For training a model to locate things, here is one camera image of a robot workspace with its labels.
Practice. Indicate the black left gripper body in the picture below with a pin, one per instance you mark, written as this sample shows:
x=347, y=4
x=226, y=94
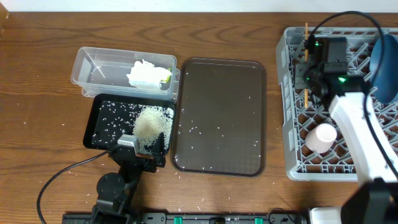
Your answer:
x=140, y=167

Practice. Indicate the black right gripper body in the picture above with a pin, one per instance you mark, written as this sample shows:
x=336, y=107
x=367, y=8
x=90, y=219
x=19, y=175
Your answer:
x=312, y=72

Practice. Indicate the white rice pile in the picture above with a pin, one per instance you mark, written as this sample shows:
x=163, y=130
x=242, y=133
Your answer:
x=149, y=123

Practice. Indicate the wooden chopstick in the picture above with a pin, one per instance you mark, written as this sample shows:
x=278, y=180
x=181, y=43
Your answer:
x=306, y=96

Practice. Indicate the dark blue plate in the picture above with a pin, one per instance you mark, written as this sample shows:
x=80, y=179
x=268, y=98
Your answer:
x=386, y=63

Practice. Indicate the yellow green snack wrapper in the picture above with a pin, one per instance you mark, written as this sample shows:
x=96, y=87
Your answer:
x=165, y=75

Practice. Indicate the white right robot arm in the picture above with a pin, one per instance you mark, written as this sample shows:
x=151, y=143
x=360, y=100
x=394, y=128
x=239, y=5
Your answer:
x=346, y=98

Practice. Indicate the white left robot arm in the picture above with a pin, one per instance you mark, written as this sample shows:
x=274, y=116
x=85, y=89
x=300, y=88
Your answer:
x=116, y=190

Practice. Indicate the grey dishwasher rack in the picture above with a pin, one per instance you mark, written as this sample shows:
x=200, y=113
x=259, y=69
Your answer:
x=302, y=164

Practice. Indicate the black plastic tray bin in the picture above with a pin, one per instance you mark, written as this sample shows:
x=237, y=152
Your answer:
x=113, y=115

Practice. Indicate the dark brown serving tray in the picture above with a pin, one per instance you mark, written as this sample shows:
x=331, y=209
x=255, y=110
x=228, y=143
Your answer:
x=220, y=127

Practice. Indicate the clear plastic bin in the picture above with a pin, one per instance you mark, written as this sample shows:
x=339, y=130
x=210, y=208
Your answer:
x=99, y=71

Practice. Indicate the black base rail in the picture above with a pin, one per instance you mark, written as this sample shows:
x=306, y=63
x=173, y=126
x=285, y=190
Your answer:
x=162, y=218

